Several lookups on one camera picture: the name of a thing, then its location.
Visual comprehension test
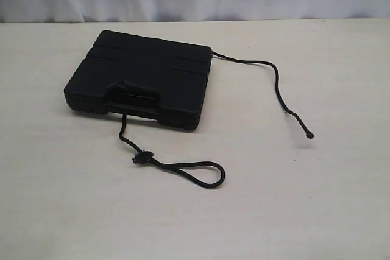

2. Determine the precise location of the black cord with toggle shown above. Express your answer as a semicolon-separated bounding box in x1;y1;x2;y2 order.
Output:
118;50;315;190

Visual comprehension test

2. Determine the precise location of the black plastic carrying case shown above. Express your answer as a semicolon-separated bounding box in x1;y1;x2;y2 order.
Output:
64;30;212;130

